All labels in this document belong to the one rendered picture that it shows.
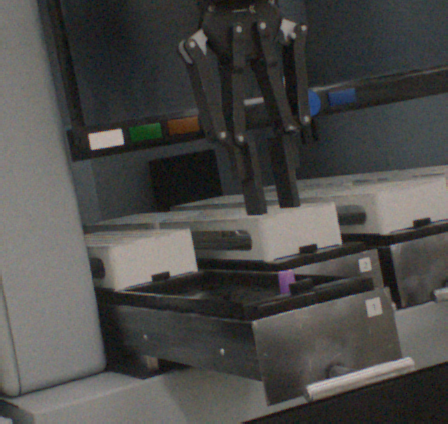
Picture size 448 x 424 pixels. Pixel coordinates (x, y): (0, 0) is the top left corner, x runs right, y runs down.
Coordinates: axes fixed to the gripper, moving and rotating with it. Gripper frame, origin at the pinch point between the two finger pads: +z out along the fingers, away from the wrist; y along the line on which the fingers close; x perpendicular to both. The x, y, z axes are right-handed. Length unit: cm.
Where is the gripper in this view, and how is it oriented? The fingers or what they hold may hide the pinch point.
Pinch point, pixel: (267, 176)
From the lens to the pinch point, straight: 113.0
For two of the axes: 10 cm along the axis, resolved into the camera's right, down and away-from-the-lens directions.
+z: 1.8, 9.8, 0.5
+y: -8.8, 1.9, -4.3
